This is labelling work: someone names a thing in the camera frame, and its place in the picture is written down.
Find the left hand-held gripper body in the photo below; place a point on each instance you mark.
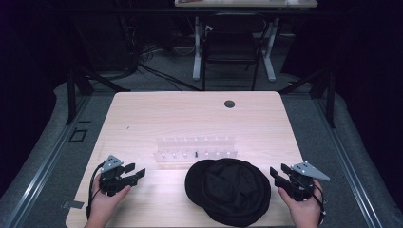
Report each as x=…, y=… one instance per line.
x=109, y=183

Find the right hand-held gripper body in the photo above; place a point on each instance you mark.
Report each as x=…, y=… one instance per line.
x=301, y=188

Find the black cloth hat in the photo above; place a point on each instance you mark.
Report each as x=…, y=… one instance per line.
x=231, y=190

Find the person's right hand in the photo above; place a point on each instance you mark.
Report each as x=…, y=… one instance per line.
x=305, y=212

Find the person's left hand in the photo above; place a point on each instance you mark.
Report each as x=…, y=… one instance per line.
x=103, y=207

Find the grey tape patch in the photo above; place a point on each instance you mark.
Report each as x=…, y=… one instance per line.
x=72, y=205

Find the black tape rectangle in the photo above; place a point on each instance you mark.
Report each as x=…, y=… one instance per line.
x=78, y=135

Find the clear acrylic rack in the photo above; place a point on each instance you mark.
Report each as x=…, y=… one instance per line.
x=196, y=147

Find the short black tape strip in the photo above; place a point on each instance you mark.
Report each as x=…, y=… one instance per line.
x=84, y=121

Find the black metal stand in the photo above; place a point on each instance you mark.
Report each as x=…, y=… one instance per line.
x=72, y=95
x=331, y=98

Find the white-legged desk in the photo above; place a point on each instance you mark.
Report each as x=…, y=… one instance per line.
x=197, y=50

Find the black chair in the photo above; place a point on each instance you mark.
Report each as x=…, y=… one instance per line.
x=231, y=44

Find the black horizontal bar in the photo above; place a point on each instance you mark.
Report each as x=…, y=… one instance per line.
x=158, y=11

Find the aluminium floor rail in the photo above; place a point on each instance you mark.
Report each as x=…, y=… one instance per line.
x=41, y=164
x=347, y=164

